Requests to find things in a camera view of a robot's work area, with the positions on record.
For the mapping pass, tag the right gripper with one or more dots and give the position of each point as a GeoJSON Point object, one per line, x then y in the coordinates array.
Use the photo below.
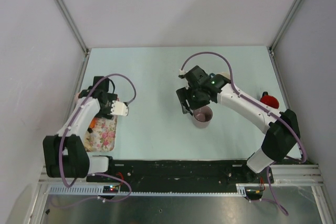
{"type": "Point", "coordinates": [184, 94]}

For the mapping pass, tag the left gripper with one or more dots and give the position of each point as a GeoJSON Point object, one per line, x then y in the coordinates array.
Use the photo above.
{"type": "Point", "coordinates": [106, 114]}

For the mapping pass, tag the purple mug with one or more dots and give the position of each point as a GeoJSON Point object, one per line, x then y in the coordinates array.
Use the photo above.
{"type": "Point", "coordinates": [201, 117]}

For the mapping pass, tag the orange mug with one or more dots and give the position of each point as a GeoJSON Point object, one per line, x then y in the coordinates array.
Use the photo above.
{"type": "Point", "coordinates": [92, 124]}

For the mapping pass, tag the red mug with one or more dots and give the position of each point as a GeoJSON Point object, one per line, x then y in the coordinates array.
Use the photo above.
{"type": "Point", "coordinates": [269, 100]}

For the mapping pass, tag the pink mug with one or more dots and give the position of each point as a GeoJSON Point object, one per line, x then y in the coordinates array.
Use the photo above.
{"type": "Point", "coordinates": [76, 98]}

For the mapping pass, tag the teal mug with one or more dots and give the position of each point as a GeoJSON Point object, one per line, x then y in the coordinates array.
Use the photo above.
{"type": "Point", "coordinates": [222, 77]}

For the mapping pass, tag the beige mug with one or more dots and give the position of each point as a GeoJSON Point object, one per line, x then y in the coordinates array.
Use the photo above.
{"type": "Point", "coordinates": [89, 147]}

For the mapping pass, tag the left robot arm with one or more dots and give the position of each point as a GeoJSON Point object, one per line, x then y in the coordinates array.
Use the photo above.
{"type": "Point", "coordinates": [64, 153]}

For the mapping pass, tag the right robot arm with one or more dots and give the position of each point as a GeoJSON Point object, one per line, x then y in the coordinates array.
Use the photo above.
{"type": "Point", "coordinates": [280, 128]}

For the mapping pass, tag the floral tray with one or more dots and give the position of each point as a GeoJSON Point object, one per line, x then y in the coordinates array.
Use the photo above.
{"type": "Point", "coordinates": [103, 135]}

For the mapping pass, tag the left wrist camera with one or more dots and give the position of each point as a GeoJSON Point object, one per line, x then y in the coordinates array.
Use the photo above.
{"type": "Point", "coordinates": [119, 108]}

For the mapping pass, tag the white cable duct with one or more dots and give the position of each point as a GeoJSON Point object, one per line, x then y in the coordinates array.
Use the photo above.
{"type": "Point", "coordinates": [84, 190]}

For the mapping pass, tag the aluminium frame post left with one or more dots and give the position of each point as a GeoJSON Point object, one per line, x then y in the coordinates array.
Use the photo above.
{"type": "Point", "coordinates": [72, 25]}

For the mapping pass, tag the aluminium frame post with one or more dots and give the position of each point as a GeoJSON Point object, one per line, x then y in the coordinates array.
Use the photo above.
{"type": "Point", "coordinates": [72, 25]}
{"type": "Point", "coordinates": [290, 15]}

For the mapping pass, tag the aluminium front rail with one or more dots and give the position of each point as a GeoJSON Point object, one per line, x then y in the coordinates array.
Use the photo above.
{"type": "Point", "coordinates": [284, 175]}

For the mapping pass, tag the aluminium frame post right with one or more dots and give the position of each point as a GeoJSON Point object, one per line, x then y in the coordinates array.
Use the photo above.
{"type": "Point", "coordinates": [290, 15]}

